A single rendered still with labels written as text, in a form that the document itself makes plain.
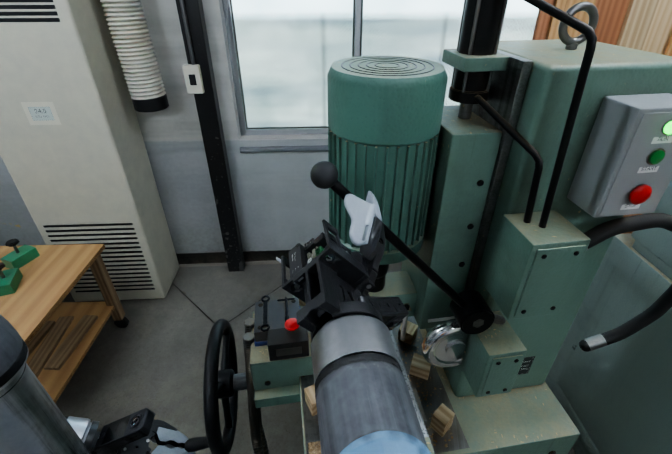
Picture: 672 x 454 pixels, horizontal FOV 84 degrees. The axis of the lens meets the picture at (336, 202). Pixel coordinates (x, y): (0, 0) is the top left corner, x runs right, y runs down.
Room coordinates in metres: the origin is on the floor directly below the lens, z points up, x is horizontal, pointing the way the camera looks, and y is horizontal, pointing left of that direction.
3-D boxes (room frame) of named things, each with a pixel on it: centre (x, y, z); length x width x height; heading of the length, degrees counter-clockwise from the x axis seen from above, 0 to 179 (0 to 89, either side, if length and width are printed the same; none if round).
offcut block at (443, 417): (0.43, -0.22, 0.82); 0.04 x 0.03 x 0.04; 133
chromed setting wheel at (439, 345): (0.46, -0.22, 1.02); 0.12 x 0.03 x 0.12; 99
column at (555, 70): (0.61, -0.36, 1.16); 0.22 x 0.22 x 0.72; 9
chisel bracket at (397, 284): (0.57, -0.10, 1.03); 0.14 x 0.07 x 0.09; 99
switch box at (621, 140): (0.48, -0.41, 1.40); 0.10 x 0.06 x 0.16; 99
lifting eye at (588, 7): (0.61, -0.36, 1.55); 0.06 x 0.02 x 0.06; 99
